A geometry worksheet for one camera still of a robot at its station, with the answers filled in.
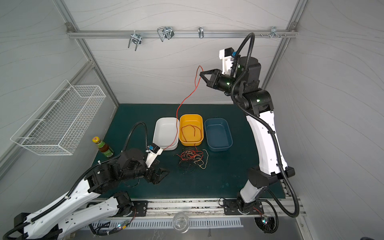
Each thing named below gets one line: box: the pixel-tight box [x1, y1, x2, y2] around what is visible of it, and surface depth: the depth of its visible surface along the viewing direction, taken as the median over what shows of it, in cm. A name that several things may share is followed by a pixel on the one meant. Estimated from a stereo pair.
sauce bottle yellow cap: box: [92, 136, 114, 158], surface depth 85 cm
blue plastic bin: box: [204, 117, 233, 152], surface depth 103 cm
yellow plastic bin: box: [179, 114, 204, 147], surface depth 106 cm
